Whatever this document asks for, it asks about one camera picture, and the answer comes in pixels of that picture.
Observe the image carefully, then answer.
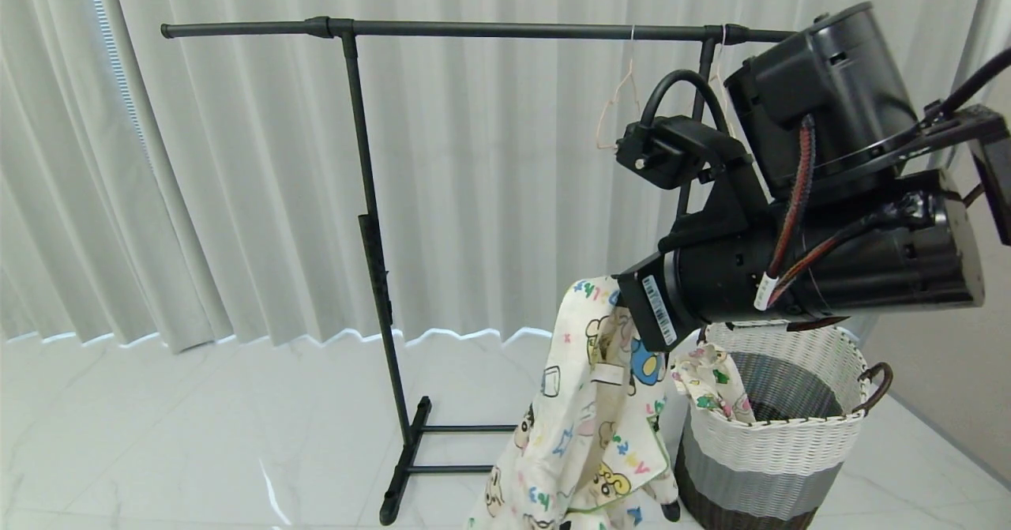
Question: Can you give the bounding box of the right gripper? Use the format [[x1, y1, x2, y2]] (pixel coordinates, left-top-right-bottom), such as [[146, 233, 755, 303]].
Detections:
[[615, 189, 986, 354]]

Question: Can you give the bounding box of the cream printed garment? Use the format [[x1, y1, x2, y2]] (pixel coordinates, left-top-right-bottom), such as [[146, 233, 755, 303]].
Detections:
[[466, 276, 688, 530], [670, 343, 757, 425]]

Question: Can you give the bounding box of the pink clothes hanger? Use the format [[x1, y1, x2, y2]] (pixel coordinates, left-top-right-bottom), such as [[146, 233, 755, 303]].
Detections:
[[708, 26, 737, 137], [596, 28, 643, 152]]

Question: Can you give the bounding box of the white laundry basket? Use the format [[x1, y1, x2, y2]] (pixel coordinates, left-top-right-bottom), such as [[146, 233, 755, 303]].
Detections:
[[674, 321, 895, 530]]

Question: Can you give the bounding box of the black clothes rack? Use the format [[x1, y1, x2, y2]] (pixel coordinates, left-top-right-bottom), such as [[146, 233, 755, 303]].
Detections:
[[160, 17, 799, 526]]

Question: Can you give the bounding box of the white curtain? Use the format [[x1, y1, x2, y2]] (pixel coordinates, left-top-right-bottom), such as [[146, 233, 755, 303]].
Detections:
[[0, 0, 1011, 355]]

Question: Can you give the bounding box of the black cable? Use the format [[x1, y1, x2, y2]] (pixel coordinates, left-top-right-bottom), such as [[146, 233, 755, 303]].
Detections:
[[639, 69, 732, 133]]

